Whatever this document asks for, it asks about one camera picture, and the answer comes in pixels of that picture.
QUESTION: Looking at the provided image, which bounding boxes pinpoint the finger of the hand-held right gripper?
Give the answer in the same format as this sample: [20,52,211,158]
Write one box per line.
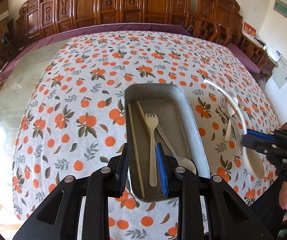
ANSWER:
[240,134,277,156]
[245,129,280,142]

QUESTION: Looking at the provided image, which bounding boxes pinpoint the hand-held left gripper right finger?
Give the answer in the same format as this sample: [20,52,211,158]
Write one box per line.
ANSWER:
[155,142,275,240]

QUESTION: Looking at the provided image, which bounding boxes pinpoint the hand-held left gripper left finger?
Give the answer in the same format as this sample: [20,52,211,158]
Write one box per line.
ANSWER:
[12,142,131,240]

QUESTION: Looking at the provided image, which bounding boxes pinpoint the cream plastic fork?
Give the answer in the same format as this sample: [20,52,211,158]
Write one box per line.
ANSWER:
[145,113,158,187]

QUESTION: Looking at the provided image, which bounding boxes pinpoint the metal spoon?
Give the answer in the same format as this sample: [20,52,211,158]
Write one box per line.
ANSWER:
[155,124,197,176]

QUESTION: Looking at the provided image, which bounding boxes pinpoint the wooden chopstick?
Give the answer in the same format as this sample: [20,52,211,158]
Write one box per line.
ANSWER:
[128,103,145,198]
[136,101,151,141]

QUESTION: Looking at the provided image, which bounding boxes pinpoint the rectangular metal tray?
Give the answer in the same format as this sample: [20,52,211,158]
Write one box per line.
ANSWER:
[124,83,211,203]

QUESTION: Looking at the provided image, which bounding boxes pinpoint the pile of cutlery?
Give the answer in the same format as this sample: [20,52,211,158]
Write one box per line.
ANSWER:
[219,94,244,155]

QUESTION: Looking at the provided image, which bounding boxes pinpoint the cream plastic spoon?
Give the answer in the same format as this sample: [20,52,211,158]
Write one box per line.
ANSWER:
[224,104,235,142]

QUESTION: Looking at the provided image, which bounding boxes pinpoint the purple armchair cushion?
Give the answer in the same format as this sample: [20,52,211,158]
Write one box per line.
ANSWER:
[226,42,262,74]

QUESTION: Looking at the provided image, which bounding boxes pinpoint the wooden side table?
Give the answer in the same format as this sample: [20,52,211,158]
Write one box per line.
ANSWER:
[241,34,279,80]

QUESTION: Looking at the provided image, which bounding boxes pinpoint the white device box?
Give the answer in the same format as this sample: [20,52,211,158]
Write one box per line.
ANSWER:
[267,49,283,61]

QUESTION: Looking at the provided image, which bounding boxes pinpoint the orange fruit print tablecloth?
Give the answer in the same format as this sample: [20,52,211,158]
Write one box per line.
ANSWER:
[12,30,281,240]

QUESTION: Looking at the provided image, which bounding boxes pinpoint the red card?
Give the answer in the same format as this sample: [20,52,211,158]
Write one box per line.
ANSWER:
[242,22,257,39]

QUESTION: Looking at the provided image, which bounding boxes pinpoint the carved wooden armchair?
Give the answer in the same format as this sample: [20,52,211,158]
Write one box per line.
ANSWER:
[187,0,268,68]

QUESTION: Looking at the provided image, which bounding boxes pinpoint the glass-top table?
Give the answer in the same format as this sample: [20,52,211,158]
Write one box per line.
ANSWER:
[0,50,68,222]

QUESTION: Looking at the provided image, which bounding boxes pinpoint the black desk fan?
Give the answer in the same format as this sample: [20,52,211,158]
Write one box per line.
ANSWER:
[1,32,12,49]

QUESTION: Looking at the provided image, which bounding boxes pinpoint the cardboard box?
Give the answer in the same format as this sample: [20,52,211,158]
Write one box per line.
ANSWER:
[0,0,9,19]

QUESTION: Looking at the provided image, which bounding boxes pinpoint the white wall panel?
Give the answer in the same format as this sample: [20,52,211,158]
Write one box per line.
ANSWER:
[271,56,287,89]

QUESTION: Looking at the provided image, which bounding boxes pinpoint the green wall box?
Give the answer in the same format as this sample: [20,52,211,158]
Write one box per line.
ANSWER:
[273,0,287,25]

